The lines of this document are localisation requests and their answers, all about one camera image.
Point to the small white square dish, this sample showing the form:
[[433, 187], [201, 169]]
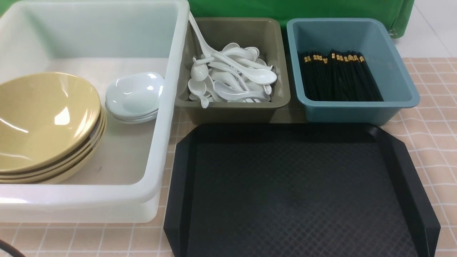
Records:
[[135, 94]]

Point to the yellow noodle bowl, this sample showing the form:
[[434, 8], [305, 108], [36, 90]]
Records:
[[43, 117]]

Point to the white soup spoon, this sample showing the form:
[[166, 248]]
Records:
[[259, 76]]

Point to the top stacked yellow bowl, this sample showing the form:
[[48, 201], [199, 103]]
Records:
[[96, 132]]

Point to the pile of white spoons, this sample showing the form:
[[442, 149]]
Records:
[[215, 70]]

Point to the olive spoon bin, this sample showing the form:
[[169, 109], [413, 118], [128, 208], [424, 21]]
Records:
[[263, 33]]

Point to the black serving tray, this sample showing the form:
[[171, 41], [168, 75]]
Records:
[[297, 190]]

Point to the long white ladle spoon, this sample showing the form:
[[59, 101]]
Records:
[[205, 48]]

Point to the bottom stacked white dish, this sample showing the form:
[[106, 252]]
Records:
[[147, 118]]

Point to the stacked white dish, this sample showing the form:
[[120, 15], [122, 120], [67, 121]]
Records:
[[130, 117], [147, 118]]

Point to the top stacked white dish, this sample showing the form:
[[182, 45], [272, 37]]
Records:
[[130, 117]]

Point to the bundle of black chopsticks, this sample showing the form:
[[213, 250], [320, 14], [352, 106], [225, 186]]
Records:
[[337, 76]]

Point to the blue chopstick bin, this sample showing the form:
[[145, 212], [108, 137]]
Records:
[[364, 35]]

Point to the large white plastic tub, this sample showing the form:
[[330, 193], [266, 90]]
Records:
[[101, 41]]

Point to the pink checkered tablecloth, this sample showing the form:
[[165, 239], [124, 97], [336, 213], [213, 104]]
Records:
[[428, 131]]

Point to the green cloth backdrop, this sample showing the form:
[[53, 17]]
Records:
[[393, 14]]

